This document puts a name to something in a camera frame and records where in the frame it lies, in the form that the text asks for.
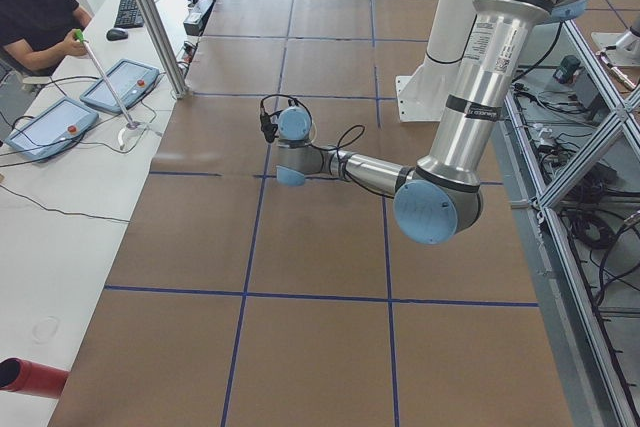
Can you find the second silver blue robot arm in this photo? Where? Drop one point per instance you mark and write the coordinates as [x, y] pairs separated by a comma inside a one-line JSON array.
[[470, 63]]

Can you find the far teach pendant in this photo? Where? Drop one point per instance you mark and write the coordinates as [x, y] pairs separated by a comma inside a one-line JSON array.
[[131, 81]]

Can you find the teach pendant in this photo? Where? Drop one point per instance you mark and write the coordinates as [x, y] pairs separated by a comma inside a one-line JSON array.
[[52, 131], [131, 81]]

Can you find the black keyboard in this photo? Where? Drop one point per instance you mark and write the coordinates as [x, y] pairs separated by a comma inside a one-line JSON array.
[[128, 15]]

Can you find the black computer mouse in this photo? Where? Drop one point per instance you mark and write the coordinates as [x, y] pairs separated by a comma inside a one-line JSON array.
[[116, 34]]

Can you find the near teach pendant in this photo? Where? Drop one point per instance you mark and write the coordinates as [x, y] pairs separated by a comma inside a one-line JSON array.
[[52, 131]]

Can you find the green tipped metal rod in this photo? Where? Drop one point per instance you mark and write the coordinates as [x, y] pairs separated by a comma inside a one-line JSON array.
[[131, 124]]

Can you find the person in black shirt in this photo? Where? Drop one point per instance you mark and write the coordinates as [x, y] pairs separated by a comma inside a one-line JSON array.
[[39, 34]]

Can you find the red cylinder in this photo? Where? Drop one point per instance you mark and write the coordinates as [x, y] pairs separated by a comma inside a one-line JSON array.
[[31, 378]]

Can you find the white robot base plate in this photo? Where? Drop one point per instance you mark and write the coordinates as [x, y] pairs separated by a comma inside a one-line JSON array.
[[421, 97]]

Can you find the aluminium frame rail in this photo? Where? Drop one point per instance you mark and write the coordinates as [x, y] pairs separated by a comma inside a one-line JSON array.
[[570, 140]]

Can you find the grey aluminium post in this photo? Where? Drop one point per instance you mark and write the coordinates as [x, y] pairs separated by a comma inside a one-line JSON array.
[[162, 46]]

